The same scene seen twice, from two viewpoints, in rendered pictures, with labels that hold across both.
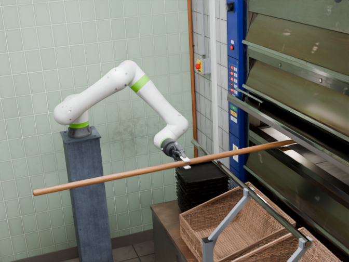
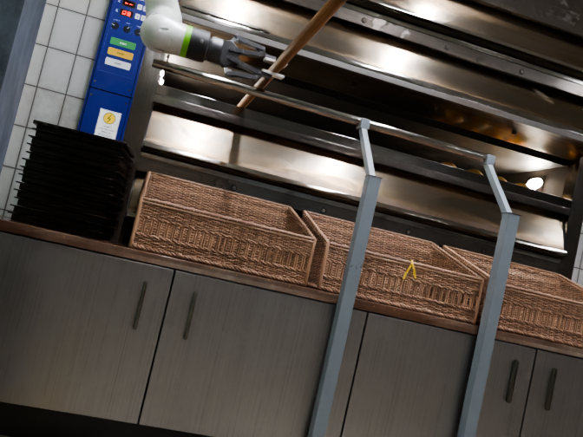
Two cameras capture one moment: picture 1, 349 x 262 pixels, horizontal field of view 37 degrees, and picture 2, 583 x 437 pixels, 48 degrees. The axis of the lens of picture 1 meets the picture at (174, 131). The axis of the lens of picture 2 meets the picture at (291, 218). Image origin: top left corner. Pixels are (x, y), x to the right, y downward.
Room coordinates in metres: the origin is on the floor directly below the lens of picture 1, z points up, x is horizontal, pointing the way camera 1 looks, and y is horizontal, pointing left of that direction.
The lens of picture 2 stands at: (2.16, 1.84, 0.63)
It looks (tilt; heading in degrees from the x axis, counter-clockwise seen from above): 4 degrees up; 276
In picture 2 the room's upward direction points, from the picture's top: 13 degrees clockwise
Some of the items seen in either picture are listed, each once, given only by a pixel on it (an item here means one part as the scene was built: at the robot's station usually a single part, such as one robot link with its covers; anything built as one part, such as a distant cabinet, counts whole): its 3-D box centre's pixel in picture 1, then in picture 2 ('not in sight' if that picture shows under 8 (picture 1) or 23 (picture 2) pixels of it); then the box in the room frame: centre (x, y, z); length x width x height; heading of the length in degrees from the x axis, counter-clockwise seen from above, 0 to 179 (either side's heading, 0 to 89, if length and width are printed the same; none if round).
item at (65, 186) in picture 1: (198, 159); (270, 75); (2.52, -0.12, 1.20); 1.71 x 0.03 x 0.03; 109
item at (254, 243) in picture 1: (233, 229); (220, 224); (2.60, -0.31, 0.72); 0.56 x 0.49 x 0.28; 18
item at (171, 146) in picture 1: (174, 152); (223, 53); (2.65, 0.00, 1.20); 0.09 x 0.07 x 0.08; 20
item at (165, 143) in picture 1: (170, 147); (199, 45); (2.72, 0.03, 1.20); 0.12 x 0.06 x 0.09; 110
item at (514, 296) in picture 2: not in sight; (528, 297); (1.47, -0.68, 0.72); 0.56 x 0.49 x 0.28; 18
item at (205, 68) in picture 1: (203, 65); not in sight; (3.55, -0.23, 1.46); 0.10 x 0.07 x 0.10; 18
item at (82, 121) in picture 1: (76, 110); not in sight; (3.01, 0.59, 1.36); 0.16 x 0.13 x 0.19; 165
